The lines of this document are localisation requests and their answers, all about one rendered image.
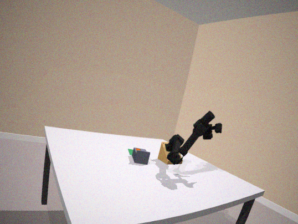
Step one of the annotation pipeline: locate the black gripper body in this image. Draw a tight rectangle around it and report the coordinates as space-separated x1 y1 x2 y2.
208 123 222 133

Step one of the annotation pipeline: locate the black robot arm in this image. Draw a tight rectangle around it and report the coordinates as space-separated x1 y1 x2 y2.
165 111 215 165

